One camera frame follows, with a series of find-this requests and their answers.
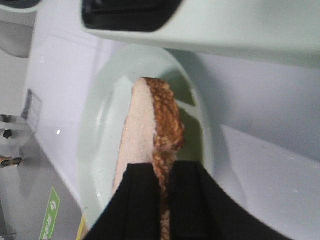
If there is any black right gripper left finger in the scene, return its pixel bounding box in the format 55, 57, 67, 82
85, 163, 161, 240

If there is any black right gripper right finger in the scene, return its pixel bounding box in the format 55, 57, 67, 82
169, 161, 280, 240

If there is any bread slice with brown crust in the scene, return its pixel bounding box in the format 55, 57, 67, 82
112, 77, 185, 240

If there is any green breakfast maker base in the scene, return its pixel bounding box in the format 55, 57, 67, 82
80, 0, 320, 69

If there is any light green plate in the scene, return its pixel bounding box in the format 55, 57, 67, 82
77, 44, 215, 228

